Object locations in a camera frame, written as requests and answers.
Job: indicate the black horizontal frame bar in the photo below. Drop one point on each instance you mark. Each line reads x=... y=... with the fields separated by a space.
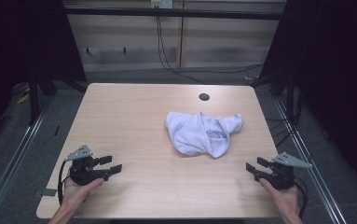
x=167 y=13

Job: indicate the black metal stand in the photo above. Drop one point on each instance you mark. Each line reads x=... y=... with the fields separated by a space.
x=283 y=84
x=34 y=99

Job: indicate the metal floor rail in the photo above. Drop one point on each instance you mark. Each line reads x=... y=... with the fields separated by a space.
x=309 y=161
x=14 y=158

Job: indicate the person's left hand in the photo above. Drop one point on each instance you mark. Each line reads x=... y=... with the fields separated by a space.
x=76 y=194

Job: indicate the small black floor strip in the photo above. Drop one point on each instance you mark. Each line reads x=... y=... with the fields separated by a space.
x=57 y=130

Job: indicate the white printed towel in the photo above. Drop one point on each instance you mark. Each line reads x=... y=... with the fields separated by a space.
x=198 y=133

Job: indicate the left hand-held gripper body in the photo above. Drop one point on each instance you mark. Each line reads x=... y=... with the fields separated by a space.
x=83 y=171

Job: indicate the white wall socket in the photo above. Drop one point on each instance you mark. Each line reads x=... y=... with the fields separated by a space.
x=162 y=3

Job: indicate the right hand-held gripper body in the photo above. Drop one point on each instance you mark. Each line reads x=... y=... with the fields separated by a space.
x=283 y=175

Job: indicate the yellow floor object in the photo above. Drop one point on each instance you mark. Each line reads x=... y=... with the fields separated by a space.
x=23 y=98

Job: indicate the black curtain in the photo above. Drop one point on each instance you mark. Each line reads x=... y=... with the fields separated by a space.
x=17 y=46
x=337 y=77

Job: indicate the person's right hand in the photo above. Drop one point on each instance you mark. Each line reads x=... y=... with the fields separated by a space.
x=283 y=199

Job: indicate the grey tape strip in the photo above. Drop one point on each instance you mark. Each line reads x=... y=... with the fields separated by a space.
x=47 y=192

